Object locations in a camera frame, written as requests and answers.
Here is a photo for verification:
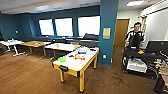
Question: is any colourful puzzle box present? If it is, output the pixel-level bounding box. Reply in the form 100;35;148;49
77;47;89;55

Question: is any orange game box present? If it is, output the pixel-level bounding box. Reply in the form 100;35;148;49
74;54;86;61

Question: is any dark bag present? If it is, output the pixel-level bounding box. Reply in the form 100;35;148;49
83;33;100;42

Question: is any yellow edged white table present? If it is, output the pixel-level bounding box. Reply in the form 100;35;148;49
52;46;100;94

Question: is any green bowl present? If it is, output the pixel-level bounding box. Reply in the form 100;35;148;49
58;56;67;64

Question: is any dark window bench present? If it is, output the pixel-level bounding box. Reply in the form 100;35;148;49
19;33;100;48

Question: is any brown wooden door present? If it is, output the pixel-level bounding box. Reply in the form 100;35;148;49
114;18;130;47

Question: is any long wooden table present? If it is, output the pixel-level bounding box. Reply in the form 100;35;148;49
19;40;48;58

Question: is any person in dark top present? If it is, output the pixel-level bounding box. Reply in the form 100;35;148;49
125;21;148;50

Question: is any white box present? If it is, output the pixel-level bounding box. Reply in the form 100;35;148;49
126;59;148;73

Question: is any black wheeled cart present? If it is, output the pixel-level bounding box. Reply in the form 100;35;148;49
121;46;159;80

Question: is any colourful toy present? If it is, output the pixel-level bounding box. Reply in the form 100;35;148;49
138;50;145;56

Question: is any ceiling light panel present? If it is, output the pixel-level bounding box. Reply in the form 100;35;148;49
126;0;146;7

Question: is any black monitor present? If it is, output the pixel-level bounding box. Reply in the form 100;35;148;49
145;40;168;56

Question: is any white desk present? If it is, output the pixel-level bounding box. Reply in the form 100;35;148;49
0;39;26;58

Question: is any yellow wall sign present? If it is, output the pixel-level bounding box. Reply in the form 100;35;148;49
102;27;112;40

